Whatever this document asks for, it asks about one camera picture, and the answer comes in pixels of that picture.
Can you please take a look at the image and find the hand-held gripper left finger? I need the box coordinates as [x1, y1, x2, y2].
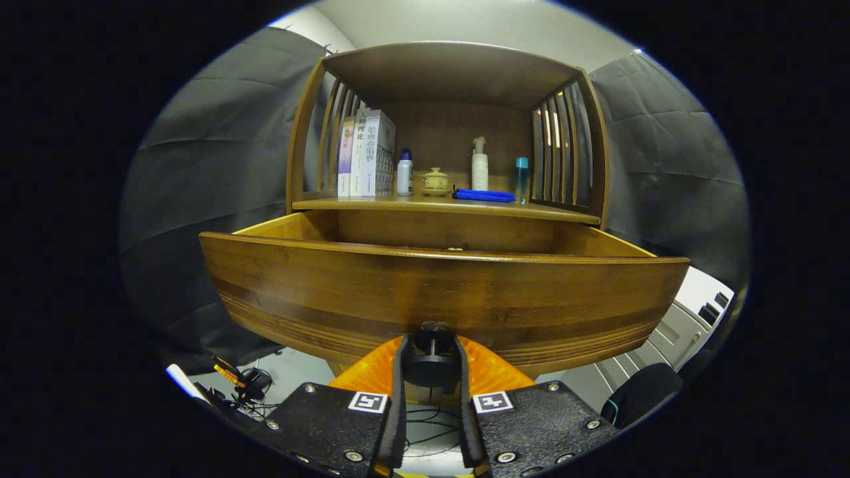
[266, 335, 407, 478]

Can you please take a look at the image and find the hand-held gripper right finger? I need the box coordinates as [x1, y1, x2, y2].
[455, 335, 622, 478]

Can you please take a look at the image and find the black drawer knob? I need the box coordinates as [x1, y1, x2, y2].
[404, 322, 460, 388]

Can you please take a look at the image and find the brown wooden drawer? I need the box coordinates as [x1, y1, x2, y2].
[199, 210, 691, 377]

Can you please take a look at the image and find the wooden countertop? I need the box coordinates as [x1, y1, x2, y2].
[292, 193, 602, 225]

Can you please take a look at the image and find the brown wooden cabinet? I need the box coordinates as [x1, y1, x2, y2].
[287, 41, 610, 230]

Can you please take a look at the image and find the orange black device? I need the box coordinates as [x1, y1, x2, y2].
[211, 357, 273, 402]

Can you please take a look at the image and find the black rounded cushion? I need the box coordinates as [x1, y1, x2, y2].
[601, 362, 683, 429]

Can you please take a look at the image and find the blue cloth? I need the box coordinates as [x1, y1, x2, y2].
[452, 187, 517, 202]

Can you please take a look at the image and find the yellow lidded teacup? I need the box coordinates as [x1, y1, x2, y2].
[419, 167, 452, 197]

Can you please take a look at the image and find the white bottle blue cap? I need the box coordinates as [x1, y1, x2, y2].
[396, 148, 413, 197]

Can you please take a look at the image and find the white pump bottle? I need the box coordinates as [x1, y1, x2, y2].
[471, 137, 489, 192]

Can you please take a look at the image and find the thick white patterned book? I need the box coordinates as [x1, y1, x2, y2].
[361, 110, 397, 197]

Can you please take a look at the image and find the thin white book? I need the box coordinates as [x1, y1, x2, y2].
[350, 108, 369, 197]

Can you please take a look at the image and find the pink book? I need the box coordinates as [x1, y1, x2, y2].
[337, 116, 356, 197]

